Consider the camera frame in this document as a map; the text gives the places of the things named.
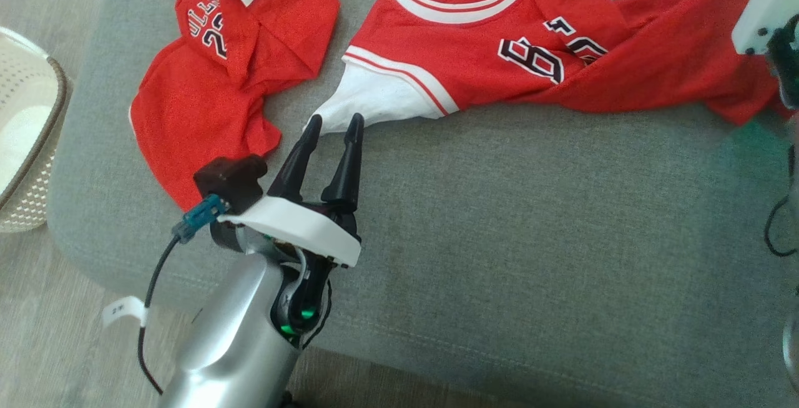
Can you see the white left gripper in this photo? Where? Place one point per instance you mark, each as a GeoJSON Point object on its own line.
{"type": "Point", "coordinates": [299, 227]}

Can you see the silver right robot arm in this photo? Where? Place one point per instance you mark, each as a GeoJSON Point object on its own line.
{"type": "Point", "coordinates": [794, 352]}

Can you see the white laundry basket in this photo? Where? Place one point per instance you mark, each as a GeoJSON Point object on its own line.
{"type": "Point", "coordinates": [25, 146]}

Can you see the dark left wrist camera box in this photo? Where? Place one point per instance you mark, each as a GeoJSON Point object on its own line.
{"type": "Point", "coordinates": [231, 177]}

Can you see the grey fabric sofa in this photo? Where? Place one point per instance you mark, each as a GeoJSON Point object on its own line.
{"type": "Point", "coordinates": [499, 239]}

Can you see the red basketball jersey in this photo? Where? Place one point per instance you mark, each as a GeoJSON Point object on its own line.
{"type": "Point", "coordinates": [474, 52]}

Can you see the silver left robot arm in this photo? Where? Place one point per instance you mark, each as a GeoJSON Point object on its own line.
{"type": "Point", "coordinates": [225, 345]}

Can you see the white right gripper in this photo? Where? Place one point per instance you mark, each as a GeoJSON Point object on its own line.
{"type": "Point", "coordinates": [768, 15]}

